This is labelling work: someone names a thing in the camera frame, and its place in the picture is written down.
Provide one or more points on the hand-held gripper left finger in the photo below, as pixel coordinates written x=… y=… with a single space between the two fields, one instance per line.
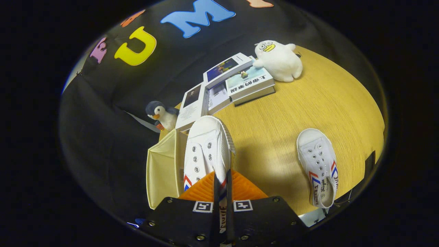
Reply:
x=216 y=219

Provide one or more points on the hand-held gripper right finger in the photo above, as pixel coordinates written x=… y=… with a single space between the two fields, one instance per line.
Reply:
x=230 y=223

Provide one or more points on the white shoe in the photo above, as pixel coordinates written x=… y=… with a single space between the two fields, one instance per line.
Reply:
x=317 y=154
x=205 y=147

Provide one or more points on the beige fabric storage box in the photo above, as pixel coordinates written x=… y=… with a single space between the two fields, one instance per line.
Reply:
x=163 y=168

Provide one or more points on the penguin plush toy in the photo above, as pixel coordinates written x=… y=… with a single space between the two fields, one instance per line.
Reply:
x=166 y=116

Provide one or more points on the thin white book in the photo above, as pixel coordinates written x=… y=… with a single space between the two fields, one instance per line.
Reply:
x=219 y=99

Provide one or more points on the thick pale blue cover book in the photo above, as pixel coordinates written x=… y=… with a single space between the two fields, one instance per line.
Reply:
x=250 y=84

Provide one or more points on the black edge clamp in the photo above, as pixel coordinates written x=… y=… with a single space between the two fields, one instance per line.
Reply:
x=369 y=164

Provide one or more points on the blue picture cover book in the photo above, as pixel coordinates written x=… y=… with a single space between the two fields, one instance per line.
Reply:
x=224 y=68

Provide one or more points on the white duck plush toy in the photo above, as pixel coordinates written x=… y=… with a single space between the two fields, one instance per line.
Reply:
x=279 y=61

